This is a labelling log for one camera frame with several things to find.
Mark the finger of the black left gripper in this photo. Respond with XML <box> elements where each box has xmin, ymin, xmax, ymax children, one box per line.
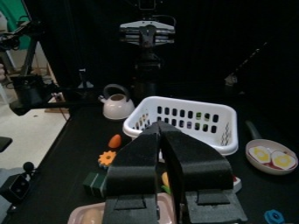
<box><xmin>147</xmin><ymin>24</ymin><xmax>158</xmax><ymax>49</ymax></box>
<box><xmin>139</xmin><ymin>24</ymin><xmax>150</xmax><ymax>49</ymax></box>

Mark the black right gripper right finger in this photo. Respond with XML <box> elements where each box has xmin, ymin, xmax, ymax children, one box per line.
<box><xmin>159</xmin><ymin>121</ymin><xmax>249</xmax><ymax>224</ymax></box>

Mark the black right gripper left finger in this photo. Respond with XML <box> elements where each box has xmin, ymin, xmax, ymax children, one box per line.
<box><xmin>102</xmin><ymin>121</ymin><xmax>162</xmax><ymax>224</ymax></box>

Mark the red white toy iron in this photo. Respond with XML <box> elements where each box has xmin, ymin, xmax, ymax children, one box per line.
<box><xmin>231</xmin><ymin>174</ymin><xmax>243</xmax><ymax>193</ymax></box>

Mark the orange toy vegetable green stem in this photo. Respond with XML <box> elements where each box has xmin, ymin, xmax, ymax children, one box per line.
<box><xmin>161</xmin><ymin>171</ymin><xmax>174</xmax><ymax>195</ymax></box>

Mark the orange toy gear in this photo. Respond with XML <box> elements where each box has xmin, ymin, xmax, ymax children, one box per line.
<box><xmin>98</xmin><ymin>150</ymin><xmax>118</xmax><ymax>167</ymax></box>

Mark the green block red circle face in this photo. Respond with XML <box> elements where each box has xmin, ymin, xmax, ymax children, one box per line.
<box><xmin>82</xmin><ymin>171</ymin><xmax>109</xmax><ymax>200</ymax></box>

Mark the orange toy carrot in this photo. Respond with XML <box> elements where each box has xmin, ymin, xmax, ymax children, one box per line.
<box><xmin>107</xmin><ymin>134</ymin><xmax>123</xmax><ymax>149</ymax></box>

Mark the toy fried egg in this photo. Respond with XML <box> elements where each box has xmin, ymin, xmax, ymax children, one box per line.
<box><xmin>249</xmin><ymin>145</ymin><xmax>273</xmax><ymax>165</ymax></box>
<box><xmin>271</xmin><ymin>150</ymin><xmax>298</xmax><ymax>170</ymax></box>

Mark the peach toy egg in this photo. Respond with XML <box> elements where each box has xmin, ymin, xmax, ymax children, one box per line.
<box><xmin>79</xmin><ymin>208</ymin><xmax>106</xmax><ymax>224</ymax></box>

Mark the pink plastic tray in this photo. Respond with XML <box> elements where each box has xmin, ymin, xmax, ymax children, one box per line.
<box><xmin>69</xmin><ymin>192</ymin><xmax>179</xmax><ymax>224</ymax></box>

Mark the blue toy hex nut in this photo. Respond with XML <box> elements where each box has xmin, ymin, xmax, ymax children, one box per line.
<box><xmin>265</xmin><ymin>209</ymin><xmax>286</xmax><ymax>224</ymax></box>

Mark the white slotted plastic basket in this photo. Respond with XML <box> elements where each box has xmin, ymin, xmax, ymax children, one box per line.
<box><xmin>122</xmin><ymin>95</ymin><xmax>239</xmax><ymax>157</ymax></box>

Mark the black tripod stand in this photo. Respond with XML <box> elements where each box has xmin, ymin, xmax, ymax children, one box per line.
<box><xmin>0</xmin><ymin>20</ymin><xmax>45</xmax><ymax>77</ymax></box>

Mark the green cloth sheet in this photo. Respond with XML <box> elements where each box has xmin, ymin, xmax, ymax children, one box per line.
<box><xmin>0</xmin><ymin>0</ymin><xmax>34</xmax><ymax>51</ymax></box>

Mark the white toy kettle black handle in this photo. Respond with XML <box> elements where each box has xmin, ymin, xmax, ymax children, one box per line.
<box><xmin>98</xmin><ymin>83</ymin><xmax>137</xmax><ymax>121</ymax></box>

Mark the black table-level camera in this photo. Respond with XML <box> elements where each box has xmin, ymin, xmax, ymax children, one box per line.
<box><xmin>0</xmin><ymin>161</ymin><xmax>35</xmax><ymax>205</ymax></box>

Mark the black clamp mount block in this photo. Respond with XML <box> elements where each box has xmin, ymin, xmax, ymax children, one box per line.
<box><xmin>10</xmin><ymin>73</ymin><xmax>47</xmax><ymax>116</ymax></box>

